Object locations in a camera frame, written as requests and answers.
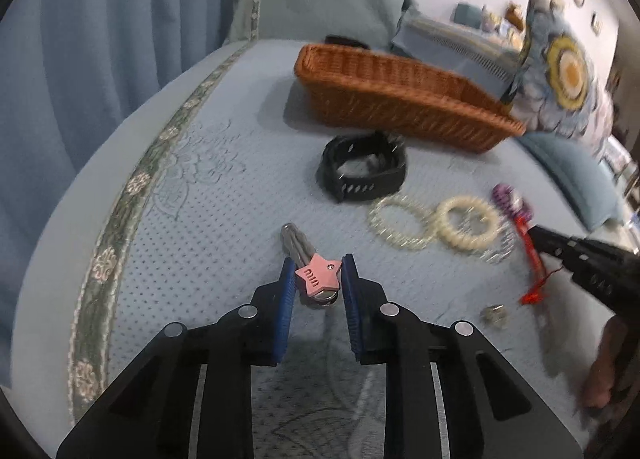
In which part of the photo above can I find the purple hair scrunchie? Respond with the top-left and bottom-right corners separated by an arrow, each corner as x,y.
491,183 -> 533,224

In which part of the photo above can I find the brown wicker basket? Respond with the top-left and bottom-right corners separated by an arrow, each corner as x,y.
294,44 -> 527,154

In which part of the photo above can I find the pink leaf print pillow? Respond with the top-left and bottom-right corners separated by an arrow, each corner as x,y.
595,89 -> 618,154

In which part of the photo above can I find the plain teal pillow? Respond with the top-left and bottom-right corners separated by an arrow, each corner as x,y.
517,131 -> 626,234

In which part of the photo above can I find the blue curtain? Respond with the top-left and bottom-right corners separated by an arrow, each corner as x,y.
0,0 -> 238,385

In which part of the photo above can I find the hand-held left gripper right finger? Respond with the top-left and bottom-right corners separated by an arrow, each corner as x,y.
341,255 -> 584,459

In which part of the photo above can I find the black watch band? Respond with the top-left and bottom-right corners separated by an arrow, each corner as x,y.
320,131 -> 408,204

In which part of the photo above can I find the pink star hair clip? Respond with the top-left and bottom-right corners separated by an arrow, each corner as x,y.
281,223 -> 346,307

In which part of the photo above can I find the person's right hand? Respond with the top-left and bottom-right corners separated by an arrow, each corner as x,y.
581,318 -> 626,411

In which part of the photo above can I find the cream pearl bracelet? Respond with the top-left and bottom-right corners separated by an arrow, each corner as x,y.
436,195 -> 503,254

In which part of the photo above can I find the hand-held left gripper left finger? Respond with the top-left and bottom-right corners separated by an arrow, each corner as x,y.
56,258 -> 301,459

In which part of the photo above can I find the large flower print pillow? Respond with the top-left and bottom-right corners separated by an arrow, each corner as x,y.
500,0 -> 613,140

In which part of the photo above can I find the silver ring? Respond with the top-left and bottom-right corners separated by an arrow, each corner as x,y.
480,304 -> 508,330

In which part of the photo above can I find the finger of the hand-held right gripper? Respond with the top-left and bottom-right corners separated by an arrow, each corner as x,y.
562,259 -> 640,312
530,226 -> 640,271

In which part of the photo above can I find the black strap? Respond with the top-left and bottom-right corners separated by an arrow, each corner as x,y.
325,35 -> 371,48

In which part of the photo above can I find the blue striped pillow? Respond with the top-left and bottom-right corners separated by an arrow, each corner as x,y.
391,6 -> 526,84

